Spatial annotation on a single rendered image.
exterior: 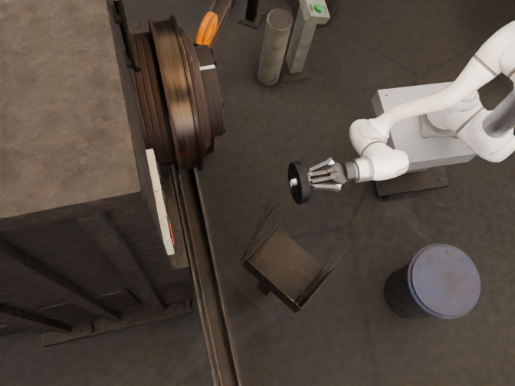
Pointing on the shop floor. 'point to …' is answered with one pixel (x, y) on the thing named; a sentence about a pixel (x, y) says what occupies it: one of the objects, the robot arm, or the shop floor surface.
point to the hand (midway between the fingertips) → (300, 181)
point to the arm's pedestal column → (412, 181)
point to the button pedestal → (303, 40)
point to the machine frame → (79, 181)
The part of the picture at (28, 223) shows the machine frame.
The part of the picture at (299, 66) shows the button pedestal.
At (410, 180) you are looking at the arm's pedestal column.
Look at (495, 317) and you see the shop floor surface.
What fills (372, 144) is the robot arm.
